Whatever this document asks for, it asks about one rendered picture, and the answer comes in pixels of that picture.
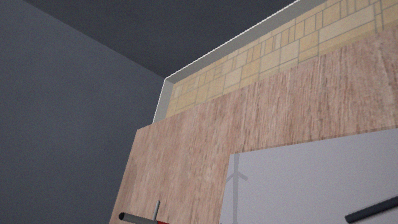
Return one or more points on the black pen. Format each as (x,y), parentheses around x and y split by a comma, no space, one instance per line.
(372,210)

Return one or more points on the grey flat board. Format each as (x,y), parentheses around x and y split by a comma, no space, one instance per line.
(317,182)

